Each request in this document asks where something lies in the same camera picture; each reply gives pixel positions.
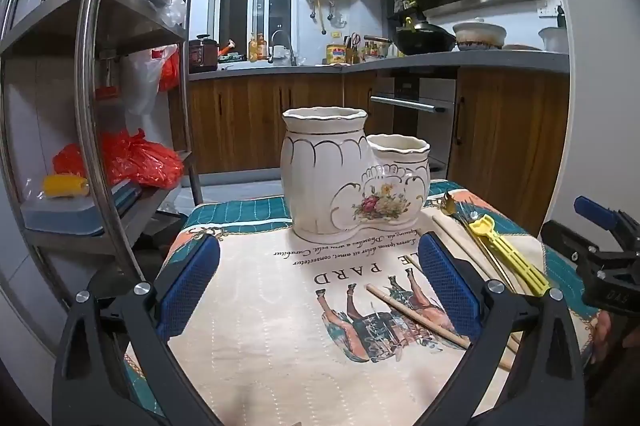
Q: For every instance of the white floral ceramic utensil holder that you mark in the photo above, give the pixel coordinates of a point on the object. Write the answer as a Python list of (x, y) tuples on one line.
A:
[(325, 176)]

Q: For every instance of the black wok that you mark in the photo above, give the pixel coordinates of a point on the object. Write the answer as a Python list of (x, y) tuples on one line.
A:
[(425, 41)]

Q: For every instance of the printed quilted tablecloth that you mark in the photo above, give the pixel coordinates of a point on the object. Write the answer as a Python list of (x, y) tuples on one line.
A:
[(280, 336)]

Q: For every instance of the grey kitchen countertop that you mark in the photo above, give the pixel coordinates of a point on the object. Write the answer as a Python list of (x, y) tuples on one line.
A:
[(400, 64)]

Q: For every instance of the steel built-in oven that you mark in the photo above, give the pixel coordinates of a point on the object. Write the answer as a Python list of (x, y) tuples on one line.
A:
[(425, 126)]

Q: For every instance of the wooden base cabinets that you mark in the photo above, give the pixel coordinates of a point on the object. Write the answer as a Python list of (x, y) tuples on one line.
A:
[(240, 126)]

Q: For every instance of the white clay pot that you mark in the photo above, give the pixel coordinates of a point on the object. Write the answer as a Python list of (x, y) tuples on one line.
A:
[(480, 35)]

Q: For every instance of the wooden side cabinet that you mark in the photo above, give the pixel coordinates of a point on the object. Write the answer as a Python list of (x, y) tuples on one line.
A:
[(510, 141)]

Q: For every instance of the hanging red plastic bag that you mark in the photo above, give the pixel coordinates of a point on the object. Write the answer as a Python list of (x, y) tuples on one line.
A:
[(169, 71)]

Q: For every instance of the hanging white plastic bag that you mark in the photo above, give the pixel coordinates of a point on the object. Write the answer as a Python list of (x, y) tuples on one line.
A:
[(140, 81)]

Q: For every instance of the dark red rice cooker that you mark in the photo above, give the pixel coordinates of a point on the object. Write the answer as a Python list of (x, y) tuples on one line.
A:
[(202, 55)]

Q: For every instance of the gold fork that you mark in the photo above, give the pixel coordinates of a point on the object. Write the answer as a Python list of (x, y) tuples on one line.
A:
[(452, 204)]

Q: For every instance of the light blue plastic box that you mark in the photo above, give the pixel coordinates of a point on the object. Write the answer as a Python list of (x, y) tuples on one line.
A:
[(60, 213)]

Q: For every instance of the silver fork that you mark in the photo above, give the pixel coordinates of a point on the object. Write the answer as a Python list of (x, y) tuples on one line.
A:
[(466, 212)]

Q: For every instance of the orange soap bottles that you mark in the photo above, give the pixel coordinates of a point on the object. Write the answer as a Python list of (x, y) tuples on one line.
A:
[(257, 48)]

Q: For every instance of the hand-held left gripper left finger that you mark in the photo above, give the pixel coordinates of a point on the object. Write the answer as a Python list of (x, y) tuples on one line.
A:
[(190, 286)]

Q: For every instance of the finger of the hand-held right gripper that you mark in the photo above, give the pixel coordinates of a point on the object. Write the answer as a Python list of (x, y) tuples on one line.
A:
[(562, 238), (595, 211)]

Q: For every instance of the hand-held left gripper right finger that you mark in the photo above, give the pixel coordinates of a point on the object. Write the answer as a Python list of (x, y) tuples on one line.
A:
[(445, 286)]

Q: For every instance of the steel kitchen faucet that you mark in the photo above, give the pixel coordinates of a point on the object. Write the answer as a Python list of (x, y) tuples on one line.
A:
[(287, 44)]

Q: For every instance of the white bowl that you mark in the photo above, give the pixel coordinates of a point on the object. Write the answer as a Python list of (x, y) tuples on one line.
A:
[(554, 40)]

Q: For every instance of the steel shelf rack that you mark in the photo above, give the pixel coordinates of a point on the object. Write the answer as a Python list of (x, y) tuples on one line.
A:
[(95, 56)]

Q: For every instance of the crumpled red plastic bag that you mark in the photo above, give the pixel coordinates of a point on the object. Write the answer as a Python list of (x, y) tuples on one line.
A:
[(135, 161)]

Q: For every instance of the small yellow plastic item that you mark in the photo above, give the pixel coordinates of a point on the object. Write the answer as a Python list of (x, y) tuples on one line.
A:
[(65, 186)]

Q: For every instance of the person's right hand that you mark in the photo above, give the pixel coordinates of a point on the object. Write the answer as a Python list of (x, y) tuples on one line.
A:
[(604, 336)]

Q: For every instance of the wooden chopstick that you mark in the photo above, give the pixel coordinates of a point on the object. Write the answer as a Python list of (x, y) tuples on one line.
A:
[(472, 242), (457, 238), (415, 313)]

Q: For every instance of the all-yellow tulip utensil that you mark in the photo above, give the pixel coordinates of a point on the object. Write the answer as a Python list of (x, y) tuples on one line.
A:
[(510, 256)]

